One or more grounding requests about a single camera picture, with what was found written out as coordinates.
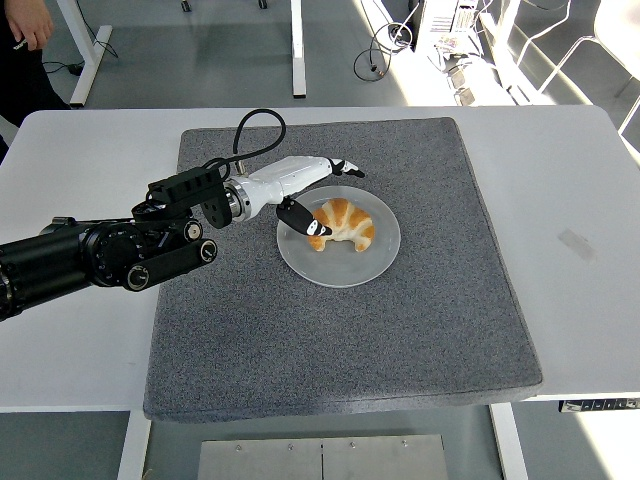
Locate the black looped floor cable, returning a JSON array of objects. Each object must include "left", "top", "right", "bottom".
[{"left": 353, "top": 22, "right": 416, "bottom": 79}]

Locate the white round plate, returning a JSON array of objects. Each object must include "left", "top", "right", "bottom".
[{"left": 276, "top": 185, "right": 402, "bottom": 289}]

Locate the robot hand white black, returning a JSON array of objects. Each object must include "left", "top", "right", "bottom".
[{"left": 243, "top": 155, "right": 367, "bottom": 238}]

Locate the person's leg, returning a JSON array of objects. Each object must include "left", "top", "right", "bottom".
[{"left": 0, "top": 19, "right": 72, "bottom": 132}]

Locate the black table control panel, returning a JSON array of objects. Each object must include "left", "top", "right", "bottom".
[{"left": 558, "top": 398, "right": 640, "bottom": 414}]

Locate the white computer case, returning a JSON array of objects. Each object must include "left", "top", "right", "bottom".
[{"left": 413, "top": 0, "right": 484, "bottom": 54}]

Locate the grey metal plate with screws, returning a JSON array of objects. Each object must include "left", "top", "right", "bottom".
[{"left": 197, "top": 434, "right": 449, "bottom": 480}]

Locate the white table leg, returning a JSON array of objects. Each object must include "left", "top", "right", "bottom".
[
  {"left": 117, "top": 410, "right": 154, "bottom": 480},
  {"left": 488, "top": 402, "right": 530, "bottom": 480}
]

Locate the clear tape strip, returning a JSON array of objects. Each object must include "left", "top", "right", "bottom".
[{"left": 557, "top": 228, "right": 599, "bottom": 265}]

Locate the person's hand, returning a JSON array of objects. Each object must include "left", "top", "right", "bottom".
[{"left": 5, "top": 5, "right": 55, "bottom": 52}]

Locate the golden croissant bread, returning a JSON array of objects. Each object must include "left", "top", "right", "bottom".
[{"left": 306, "top": 197, "right": 377, "bottom": 253}]

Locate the grey felt mat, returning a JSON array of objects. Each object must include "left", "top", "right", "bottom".
[{"left": 142, "top": 116, "right": 544, "bottom": 424}]

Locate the white desk leg with foot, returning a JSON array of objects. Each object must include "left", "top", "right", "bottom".
[
  {"left": 290, "top": 0, "right": 308, "bottom": 98},
  {"left": 56, "top": 0, "right": 114, "bottom": 108}
]

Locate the white frame chair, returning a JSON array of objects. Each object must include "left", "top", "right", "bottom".
[{"left": 514, "top": 0, "right": 640, "bottom": 101}]

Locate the thin black floor cable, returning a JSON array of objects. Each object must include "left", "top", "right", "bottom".
[{"left": 42, "top": 37, "right": 119, "bottom": 77}]

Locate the white power strip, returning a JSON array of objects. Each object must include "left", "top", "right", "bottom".
[{"left": 446, "top": 54, "right": 501, "bottom": 107}]

